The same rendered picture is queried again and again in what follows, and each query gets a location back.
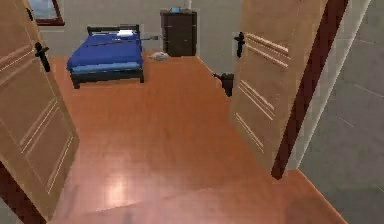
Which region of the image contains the window with red-brown frame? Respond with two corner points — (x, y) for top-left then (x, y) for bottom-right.
(27, 0), (66, 27)

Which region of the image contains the dark brown chest of drawers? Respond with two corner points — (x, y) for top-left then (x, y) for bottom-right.
(159, 9), (198, 58)

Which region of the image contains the small black furniture piece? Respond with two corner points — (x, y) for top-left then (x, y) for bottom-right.
(212, 72), (235, 98)

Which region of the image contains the thin dark rod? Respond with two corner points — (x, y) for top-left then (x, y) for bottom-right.
(87, 35), (162, 48)

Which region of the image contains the black door handle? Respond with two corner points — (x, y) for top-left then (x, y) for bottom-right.
(34, 41), (52, 73)
(233, 31), (246, 59)

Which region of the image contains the tan wooden room door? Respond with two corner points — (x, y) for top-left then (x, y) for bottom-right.
(229, 0), (350, 181)
(0, 0), (81, 222)

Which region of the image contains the grey cloth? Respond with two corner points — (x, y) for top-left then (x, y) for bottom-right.
(148, 51), (170, 62)

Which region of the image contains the blue bed with black frame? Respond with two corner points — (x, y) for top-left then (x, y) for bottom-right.
(66, 23), (146, 90)

